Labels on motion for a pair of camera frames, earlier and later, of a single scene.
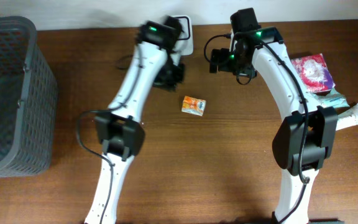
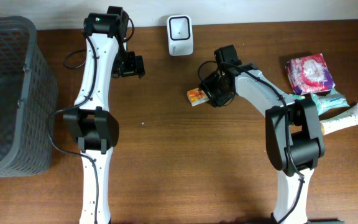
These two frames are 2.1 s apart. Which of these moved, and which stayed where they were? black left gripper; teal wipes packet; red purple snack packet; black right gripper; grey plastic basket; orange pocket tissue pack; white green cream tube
Moved: black left gripper; orange pocket tissue pack; black right gripper
Stayed: teal wipes packet; red purple snack packet; grey plastic basket; white green cream tube
